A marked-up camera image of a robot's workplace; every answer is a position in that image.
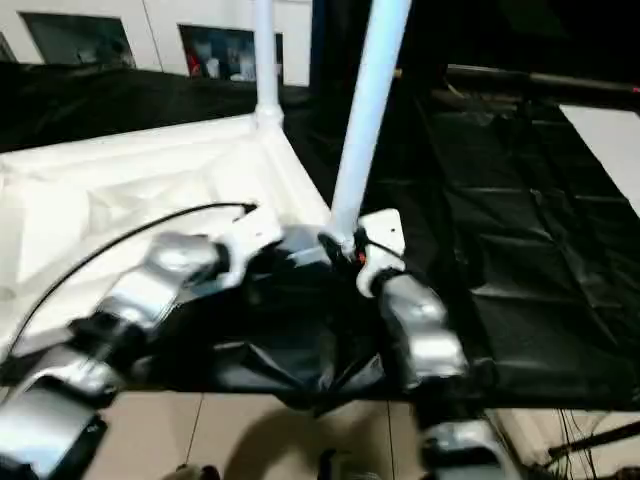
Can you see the black work mat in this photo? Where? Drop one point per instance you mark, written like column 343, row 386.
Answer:
column 525, row 225

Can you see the white sideboard cabinet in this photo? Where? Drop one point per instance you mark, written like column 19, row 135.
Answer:
column 150, row 25

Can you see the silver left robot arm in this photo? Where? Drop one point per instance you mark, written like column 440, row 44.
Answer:
column 170, row 260

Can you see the flat white board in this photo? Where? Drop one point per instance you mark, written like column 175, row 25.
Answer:
column 607, row 150

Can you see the white patterned cup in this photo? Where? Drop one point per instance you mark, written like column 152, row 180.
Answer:
column 246, row 62

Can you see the white plastic table top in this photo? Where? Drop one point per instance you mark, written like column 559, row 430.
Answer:
column 100, row 200

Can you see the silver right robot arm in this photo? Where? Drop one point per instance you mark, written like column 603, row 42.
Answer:
column 425, row 320

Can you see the red bottle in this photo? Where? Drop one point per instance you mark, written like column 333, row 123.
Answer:
column 195, row 65

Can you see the long black pole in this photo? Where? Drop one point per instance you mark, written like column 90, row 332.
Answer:
column 550, row 80

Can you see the small white jar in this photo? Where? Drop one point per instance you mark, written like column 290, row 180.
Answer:
column 212, row 67

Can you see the black right robot foot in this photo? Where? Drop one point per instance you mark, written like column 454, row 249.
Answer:
column 350, row 470

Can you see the white plastic table leg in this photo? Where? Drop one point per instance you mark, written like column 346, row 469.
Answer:
column 265, row 50
column 367, row 100

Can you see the black tripod stand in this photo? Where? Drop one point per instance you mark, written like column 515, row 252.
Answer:
column 595, row 437

